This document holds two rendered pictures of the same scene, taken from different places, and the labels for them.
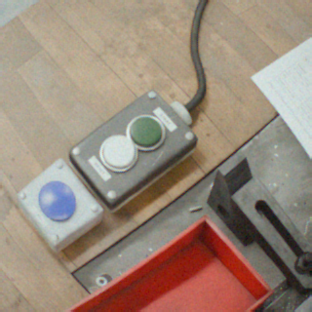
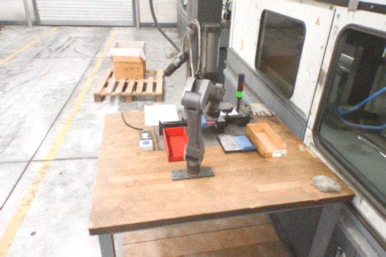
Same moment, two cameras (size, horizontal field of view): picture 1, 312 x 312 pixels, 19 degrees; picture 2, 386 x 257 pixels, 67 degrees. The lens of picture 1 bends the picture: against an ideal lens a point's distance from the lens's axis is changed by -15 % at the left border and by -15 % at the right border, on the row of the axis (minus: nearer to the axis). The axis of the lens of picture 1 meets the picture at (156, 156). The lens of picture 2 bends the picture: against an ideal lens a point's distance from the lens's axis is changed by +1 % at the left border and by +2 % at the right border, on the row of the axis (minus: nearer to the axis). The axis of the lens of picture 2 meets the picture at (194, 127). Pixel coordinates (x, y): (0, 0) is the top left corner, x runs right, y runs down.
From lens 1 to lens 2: 1.19 m
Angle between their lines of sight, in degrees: 50
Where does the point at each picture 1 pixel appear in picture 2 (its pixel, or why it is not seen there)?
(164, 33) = (129, 130)
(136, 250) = (160, 142)
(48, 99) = (126, 142)
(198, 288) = (172, 139)
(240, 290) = (178, 136)
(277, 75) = (148, 123)
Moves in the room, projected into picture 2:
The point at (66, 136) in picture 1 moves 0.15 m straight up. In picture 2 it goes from (135, 143) to (133, 118)
